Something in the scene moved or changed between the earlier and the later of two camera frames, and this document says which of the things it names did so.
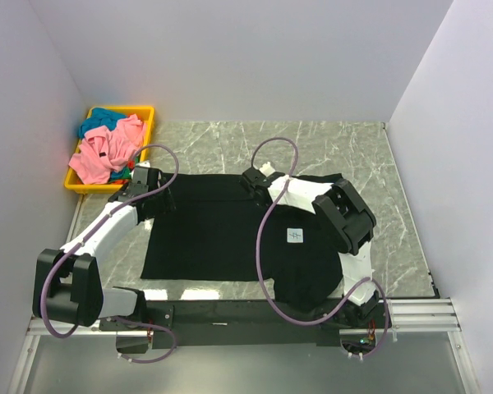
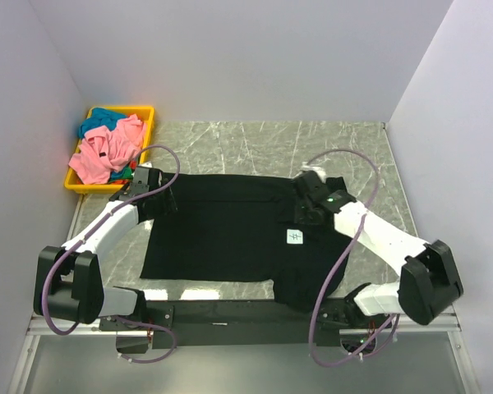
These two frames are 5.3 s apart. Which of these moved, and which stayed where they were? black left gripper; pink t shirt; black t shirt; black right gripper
Moved: black right gripper
Stayed: pink t shirt; black left gripper; black t shirt
